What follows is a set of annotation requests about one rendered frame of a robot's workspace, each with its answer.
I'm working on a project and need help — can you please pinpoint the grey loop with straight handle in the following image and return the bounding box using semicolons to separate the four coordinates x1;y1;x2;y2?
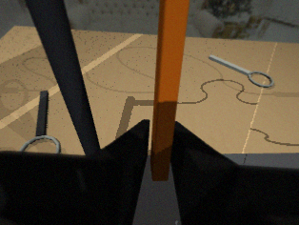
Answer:
209;55;273;88

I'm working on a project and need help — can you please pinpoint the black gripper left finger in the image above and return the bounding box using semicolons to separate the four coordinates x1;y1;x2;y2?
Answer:
0;119;150;225

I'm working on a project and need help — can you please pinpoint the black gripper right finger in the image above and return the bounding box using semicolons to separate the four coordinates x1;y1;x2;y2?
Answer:
170;121;299;225

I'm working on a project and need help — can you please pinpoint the orange bar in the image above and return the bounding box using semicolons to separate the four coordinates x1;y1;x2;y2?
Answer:
150;0;189;181

